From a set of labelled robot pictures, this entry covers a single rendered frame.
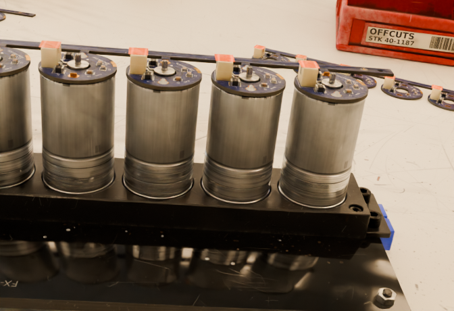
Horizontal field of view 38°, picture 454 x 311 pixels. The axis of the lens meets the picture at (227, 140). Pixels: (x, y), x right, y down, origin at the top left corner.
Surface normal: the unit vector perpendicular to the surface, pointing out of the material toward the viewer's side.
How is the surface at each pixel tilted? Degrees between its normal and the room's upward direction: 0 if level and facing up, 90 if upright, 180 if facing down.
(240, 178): 90
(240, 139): 90
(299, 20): 0
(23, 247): 0
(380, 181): 0
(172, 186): 90
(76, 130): 90
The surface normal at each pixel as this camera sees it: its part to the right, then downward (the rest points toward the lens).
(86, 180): 0.42, 0.44
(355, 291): 0.10, -0.89
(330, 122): -0.08, 0.44
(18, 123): 0.82, 0.33
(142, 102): -0.42, 0.37
